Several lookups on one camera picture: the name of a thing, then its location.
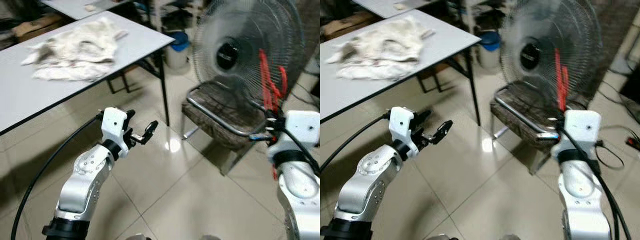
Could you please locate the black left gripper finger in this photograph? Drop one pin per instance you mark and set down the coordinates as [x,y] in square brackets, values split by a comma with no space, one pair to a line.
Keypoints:
[131,114]
[151,130]
[445,131]
[423,115]

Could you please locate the red plastic hanger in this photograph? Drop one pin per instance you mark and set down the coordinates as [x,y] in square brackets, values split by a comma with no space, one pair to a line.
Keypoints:
[559,75]
[265,80]

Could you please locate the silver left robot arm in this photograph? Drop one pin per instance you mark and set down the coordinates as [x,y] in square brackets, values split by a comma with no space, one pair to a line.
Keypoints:
[372,175]
[82,180]

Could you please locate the grey standing fan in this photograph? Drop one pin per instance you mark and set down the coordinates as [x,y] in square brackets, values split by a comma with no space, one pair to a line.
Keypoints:
[227,55]
[530,55]

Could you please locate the white table black legs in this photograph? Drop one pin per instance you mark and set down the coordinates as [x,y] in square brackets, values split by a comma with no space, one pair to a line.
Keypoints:
[350,95]
[30,100]
[380,6]
[75,7]

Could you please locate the cream hoodie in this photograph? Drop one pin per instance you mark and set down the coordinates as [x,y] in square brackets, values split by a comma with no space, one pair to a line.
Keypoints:
[380,47]
[75,50]

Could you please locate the white remote control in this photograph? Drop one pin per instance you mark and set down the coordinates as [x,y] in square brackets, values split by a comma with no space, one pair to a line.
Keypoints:
[90,7]
[399,6]

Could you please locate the cardboard box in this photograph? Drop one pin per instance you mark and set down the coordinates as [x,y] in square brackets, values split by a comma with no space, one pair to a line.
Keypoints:
[35,27]
[350,22]

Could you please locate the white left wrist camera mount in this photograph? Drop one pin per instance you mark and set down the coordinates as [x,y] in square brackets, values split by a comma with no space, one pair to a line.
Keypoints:
[401,125]
[114,125]

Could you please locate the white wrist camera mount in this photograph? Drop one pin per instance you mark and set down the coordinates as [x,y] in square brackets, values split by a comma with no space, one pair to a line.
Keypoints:
[401,125]
[300,130]
[580,130]
[114,125]

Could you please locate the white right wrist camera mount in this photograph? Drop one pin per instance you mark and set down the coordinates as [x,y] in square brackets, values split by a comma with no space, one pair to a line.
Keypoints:
[300,130]
[580,130]

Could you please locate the brown woven metal-frame chair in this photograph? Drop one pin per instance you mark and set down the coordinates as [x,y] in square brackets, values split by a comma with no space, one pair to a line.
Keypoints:
[225,115]
[520,112]

